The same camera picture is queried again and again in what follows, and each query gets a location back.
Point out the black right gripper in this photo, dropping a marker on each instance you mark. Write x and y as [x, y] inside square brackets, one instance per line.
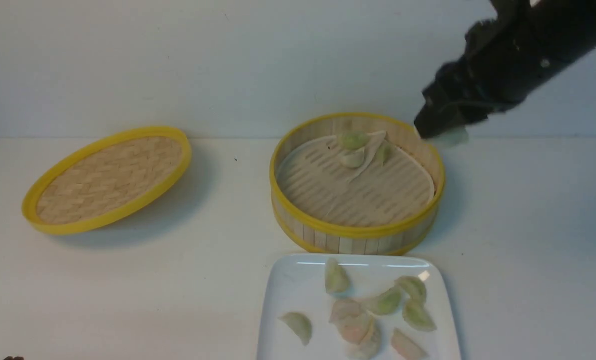
[505, 59]

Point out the green dumpling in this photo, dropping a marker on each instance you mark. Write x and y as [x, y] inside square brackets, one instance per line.
[352, 140]

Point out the pale dumpling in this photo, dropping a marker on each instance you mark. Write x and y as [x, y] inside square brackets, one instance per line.
[383, 153]

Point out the green dumpling plate right top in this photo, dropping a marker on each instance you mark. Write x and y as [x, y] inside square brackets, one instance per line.
[413, 287]

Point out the white square plate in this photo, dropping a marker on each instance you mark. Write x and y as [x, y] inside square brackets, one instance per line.
[296, 284]

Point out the green dumpling plate centre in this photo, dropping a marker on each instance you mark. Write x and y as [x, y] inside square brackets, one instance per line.
[384, 303]

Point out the pink dumpling plate centre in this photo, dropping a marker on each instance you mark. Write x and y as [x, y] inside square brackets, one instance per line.
[352, 322]

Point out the pink dumpling plate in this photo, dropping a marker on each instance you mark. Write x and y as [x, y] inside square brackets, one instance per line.
[352, 322]
[406, 347]

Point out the pink dumpling plate bottom right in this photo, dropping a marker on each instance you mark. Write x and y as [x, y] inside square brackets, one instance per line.
[406, 347]

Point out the pale dumpling plate bottom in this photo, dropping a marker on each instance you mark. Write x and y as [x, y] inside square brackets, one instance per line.
[369, 346]

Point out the pale green dumpling plate left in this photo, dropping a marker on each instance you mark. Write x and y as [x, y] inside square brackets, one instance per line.
[299, 324]

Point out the white dumpling in steamer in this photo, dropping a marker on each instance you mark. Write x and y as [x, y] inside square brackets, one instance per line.
[352, 159]

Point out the yellow bamboo steamer basket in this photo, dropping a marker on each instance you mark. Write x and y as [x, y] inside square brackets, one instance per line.
[317, 236]

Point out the white steamer liner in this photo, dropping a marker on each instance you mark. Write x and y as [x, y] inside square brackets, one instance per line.
[312, 179]

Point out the yellow bamboo steamer lid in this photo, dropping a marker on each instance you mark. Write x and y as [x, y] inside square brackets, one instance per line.
[107, 180]

